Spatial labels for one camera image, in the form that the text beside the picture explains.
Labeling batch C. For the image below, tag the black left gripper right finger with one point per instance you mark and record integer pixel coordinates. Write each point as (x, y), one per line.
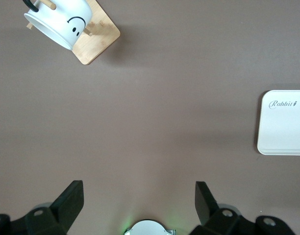
(213, 215)

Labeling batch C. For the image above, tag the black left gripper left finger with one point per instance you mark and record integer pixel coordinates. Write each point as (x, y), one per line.
(59, 213)

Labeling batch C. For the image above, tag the white smiley face mug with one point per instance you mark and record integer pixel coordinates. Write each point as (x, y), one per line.
(57, 22)

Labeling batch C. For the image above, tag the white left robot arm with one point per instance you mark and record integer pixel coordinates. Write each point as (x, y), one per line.
(150, 228)

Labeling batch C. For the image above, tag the white Rabbit print tray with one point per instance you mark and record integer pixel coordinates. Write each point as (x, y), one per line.
(284, 127)

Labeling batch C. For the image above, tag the wooden mug rack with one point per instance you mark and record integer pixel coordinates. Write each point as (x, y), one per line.
(97, 40)

